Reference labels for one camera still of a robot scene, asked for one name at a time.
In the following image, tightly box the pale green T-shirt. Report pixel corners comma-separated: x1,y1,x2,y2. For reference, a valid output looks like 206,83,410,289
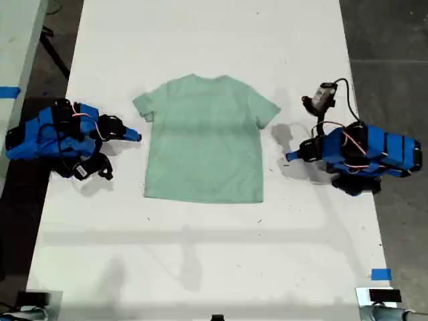
132,74,282,204

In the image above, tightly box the black stand leg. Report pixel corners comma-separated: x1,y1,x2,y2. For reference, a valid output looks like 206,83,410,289
39,28,71,80

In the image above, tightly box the pale side table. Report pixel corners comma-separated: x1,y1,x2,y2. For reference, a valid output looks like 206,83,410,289
0,0,49,198

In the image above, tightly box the silver metal plate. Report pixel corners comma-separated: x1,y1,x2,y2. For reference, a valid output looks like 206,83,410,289
355,286,402,321
25,290,64,321

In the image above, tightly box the small black box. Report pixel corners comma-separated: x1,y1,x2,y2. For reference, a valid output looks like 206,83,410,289
368,289,402,304
15,292,50,307

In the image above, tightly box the grey clamp tube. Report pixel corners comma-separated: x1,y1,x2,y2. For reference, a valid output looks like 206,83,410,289
0,307,49,321
362,303,428,321

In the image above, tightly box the black camera box with label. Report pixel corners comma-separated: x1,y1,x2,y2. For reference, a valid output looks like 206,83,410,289
72,154,114,182

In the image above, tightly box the black camera box grey face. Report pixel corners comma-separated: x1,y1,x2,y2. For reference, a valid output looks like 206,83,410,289
301,82,337,138

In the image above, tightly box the black camera cable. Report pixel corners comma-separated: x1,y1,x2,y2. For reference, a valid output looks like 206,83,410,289
334,78,364,124

